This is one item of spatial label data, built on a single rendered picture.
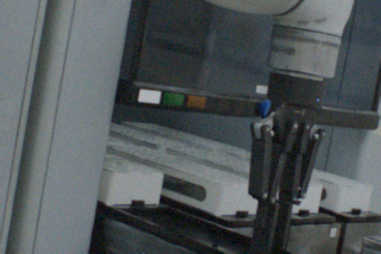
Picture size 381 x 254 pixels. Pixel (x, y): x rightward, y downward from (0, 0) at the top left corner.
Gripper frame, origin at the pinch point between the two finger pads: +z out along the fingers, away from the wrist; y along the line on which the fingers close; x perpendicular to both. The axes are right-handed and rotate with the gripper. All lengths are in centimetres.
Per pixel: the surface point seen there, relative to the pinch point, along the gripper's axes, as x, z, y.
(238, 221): -12.0, 2.6, -7.2
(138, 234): -12.9, 4.1, 11.3
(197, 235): -10.1, 3.8, 2.9
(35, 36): -20.4, -19.5, 27.1
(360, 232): -11.5, 5.3, -38.8
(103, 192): -23.4, 1.0, 9.6
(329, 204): -17.0, 1.6, -36.2
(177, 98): -17.6, -14.0, 3.9
